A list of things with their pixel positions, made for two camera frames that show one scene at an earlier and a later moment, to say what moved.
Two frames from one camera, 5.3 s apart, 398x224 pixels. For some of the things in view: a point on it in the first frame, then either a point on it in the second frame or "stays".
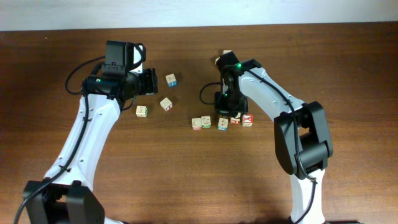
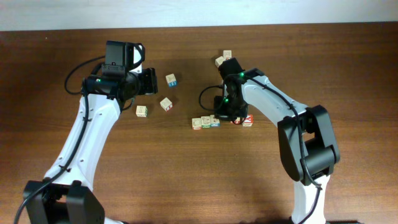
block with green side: [206, 121] stays
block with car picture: [222, 124] → [214, 122]
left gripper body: [147, 82] stays
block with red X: [247, 120] stays
